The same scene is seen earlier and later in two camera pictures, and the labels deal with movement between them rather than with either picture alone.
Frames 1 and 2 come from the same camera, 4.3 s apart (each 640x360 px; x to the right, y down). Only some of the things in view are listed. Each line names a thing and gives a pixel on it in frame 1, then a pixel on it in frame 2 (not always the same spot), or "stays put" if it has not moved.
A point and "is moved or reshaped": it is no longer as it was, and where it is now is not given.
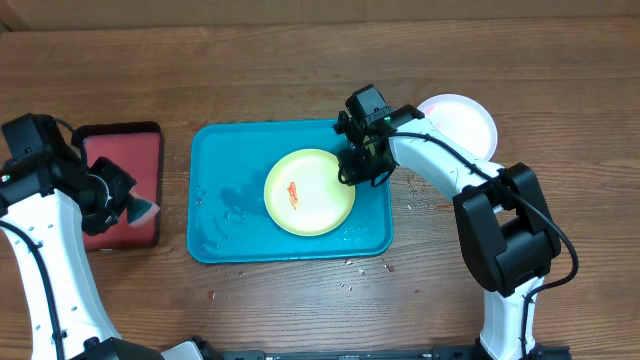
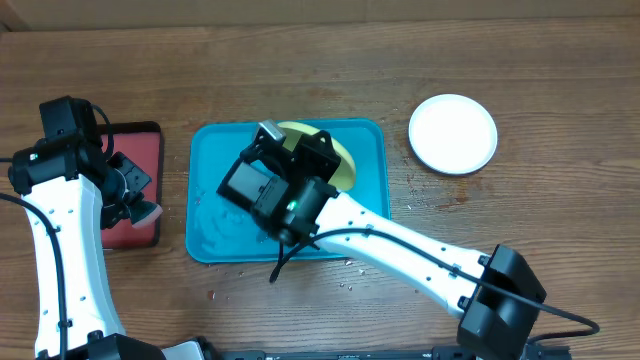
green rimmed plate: (304, 194) is moved or reshaped
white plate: (464, 120) stays put
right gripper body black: (367, 168) to (318, 163)
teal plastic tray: (227, 218) stays put
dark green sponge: (140, 212) stays put
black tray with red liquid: (138, 147) stays put
